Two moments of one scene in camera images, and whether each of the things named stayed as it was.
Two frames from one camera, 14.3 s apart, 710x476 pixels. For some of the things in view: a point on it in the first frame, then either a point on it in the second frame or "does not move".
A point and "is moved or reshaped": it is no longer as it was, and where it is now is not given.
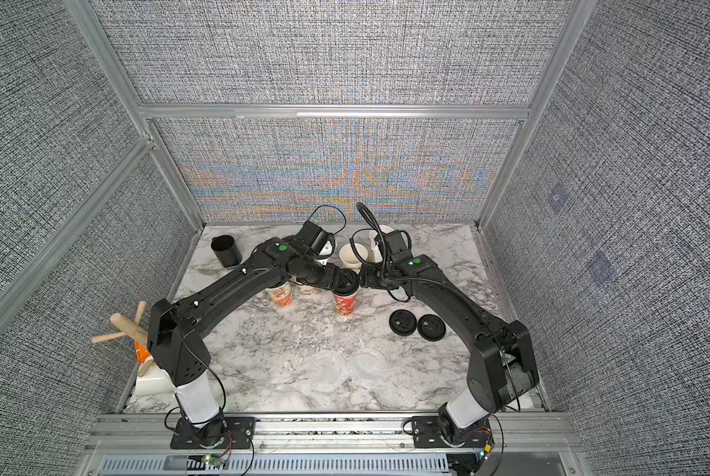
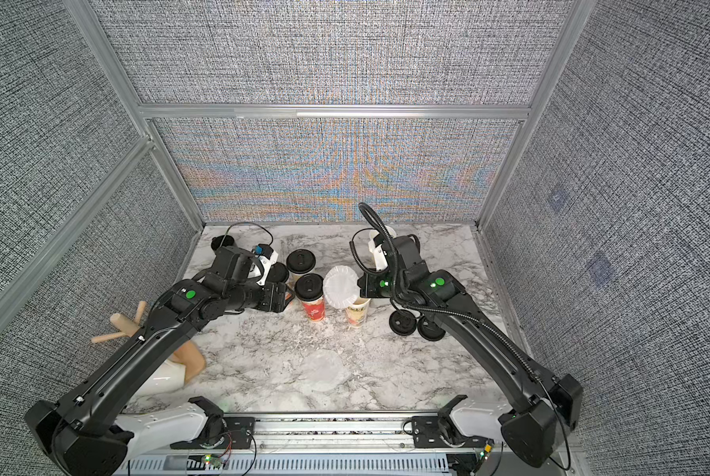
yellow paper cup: x=350 y=259 -> x=357 y=311
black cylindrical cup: x=226 y=250 does not move
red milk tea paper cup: x=345 y=304 -> x=314 y=309
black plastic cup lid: x=346 y=283 -> x=308 y=287
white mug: x=154 y=381 does not move
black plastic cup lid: x=403 y=322 does not move
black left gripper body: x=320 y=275 -> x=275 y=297
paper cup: x=307 y=290 is moved or reshaped
